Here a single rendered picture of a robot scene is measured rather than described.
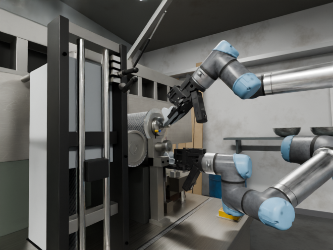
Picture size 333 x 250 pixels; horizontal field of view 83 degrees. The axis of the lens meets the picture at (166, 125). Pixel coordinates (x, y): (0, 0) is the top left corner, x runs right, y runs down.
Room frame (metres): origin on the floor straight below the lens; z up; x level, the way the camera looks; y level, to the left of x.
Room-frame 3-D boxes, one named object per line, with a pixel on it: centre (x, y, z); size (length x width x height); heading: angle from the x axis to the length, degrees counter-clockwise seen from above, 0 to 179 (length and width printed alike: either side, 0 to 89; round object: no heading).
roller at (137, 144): (0.73, 0.21, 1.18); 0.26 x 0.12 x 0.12; 54
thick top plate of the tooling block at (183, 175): (1.00, 0.07, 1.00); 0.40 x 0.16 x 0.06; 54
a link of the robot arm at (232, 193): (0.63, -0.22, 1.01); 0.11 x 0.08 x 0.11; 23
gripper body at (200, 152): (0.74, -0.09, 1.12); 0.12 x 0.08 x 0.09; 54
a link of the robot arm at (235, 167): (0.64, -0.22, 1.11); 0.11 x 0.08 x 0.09; 54
